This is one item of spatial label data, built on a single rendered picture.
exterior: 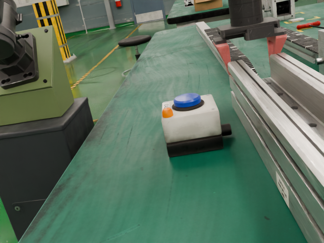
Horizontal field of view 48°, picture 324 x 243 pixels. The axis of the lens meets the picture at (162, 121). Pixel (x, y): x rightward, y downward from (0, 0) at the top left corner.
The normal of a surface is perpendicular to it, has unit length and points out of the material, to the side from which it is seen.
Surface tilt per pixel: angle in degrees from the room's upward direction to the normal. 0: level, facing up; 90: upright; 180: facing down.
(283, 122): 0
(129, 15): 90
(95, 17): 90
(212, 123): 90
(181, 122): 90
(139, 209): 0
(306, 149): 0
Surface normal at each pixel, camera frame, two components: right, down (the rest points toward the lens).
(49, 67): -0.16, -0.34
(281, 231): -0.18, -0.92
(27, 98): -0.05, 0.36
